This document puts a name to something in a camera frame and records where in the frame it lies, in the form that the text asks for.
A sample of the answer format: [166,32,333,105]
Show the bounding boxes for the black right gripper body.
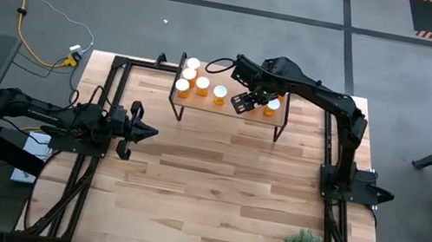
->
[230,53,286,100]

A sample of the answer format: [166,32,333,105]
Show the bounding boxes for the black aluminium frame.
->
[14,33,414,242]

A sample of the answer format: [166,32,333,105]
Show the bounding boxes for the thin white cable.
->
[15,0,102,56]

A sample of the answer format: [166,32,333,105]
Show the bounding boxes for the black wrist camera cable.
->
[203,53,239,79]

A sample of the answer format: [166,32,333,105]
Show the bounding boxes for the wooden shelf with black legs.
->
[165,50,301,146]

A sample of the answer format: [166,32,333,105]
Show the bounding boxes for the black diagonal bar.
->
[0,128,50,179]

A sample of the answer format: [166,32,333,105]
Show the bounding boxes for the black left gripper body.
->
[104,97,146,162]

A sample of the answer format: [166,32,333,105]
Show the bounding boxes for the white power supply box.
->
[9,128,57,188]

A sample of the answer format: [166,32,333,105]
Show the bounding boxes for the yellow extension cord socket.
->
[62,50,83,71]

